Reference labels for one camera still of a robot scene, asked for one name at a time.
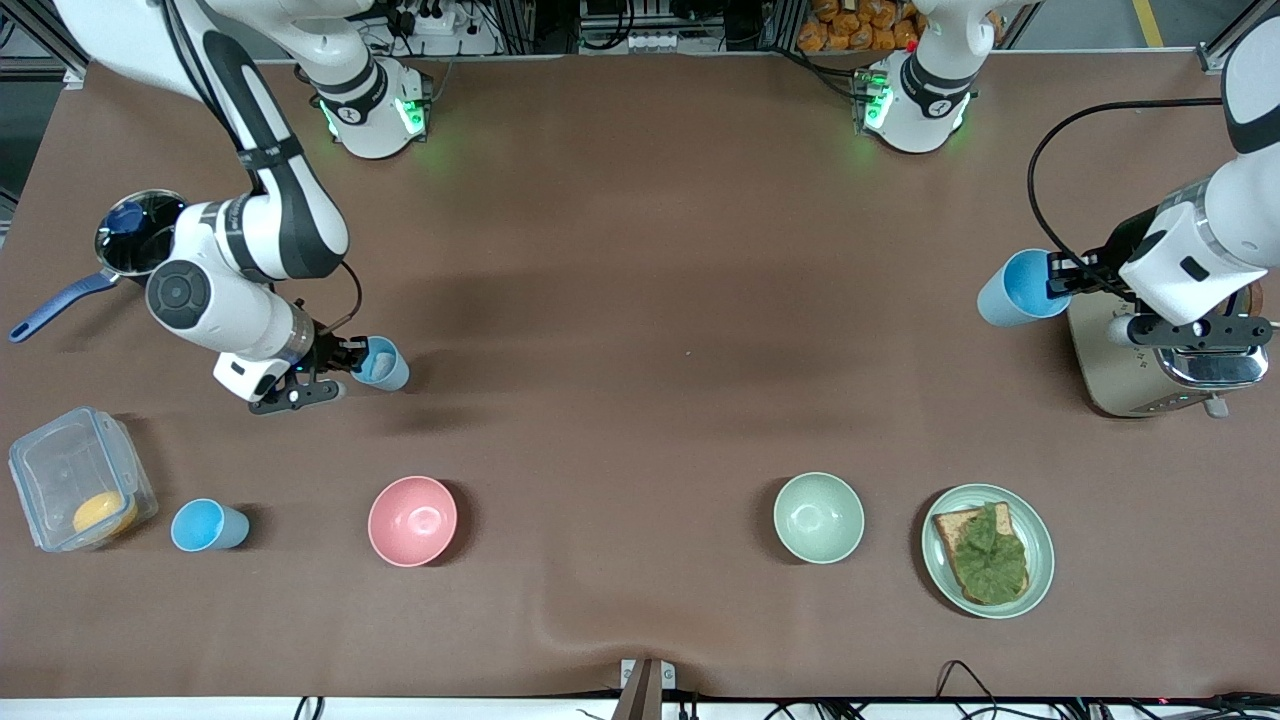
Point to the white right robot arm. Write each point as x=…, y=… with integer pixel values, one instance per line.
x=290, y=210

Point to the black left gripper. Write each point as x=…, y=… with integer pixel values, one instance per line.
x=1124, y=246

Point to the blue object inside pot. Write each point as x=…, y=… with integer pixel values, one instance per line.
x=125, y=218

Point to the white power strip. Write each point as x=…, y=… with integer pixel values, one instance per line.
x=430, y=18

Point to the orange snack packets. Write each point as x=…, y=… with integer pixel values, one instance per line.
x=850, y=30

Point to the metal table edge bracket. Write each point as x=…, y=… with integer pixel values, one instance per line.
x=648, y=685

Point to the brown toast slice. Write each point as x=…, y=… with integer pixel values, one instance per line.
x=945, y=530

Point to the pink bowl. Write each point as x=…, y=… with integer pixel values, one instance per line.
x=412, y=520

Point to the aluminium frame profile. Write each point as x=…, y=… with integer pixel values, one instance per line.
x=1214, y=57

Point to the clear plastic food container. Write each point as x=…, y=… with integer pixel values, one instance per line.
x=60, y=470

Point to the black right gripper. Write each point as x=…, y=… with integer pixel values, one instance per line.
x=325, y=351

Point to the blue plastic cup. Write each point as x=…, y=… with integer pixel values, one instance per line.
x=1010, y=295
x=390, y=372
x=205, y=526

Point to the pale green plate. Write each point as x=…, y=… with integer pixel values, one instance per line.
x=1040, y=545

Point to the yellow round food piece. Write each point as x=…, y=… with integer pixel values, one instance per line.
x=105, y=513

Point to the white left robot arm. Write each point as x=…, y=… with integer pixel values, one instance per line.
x=1195, y=250

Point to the pale green bowl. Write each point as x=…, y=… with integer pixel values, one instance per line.
x=818, y=518

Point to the green lettuce leaf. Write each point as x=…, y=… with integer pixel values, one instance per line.
x=990, y=560

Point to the beige chrome toaster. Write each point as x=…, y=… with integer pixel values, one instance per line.
x=1110, y=370

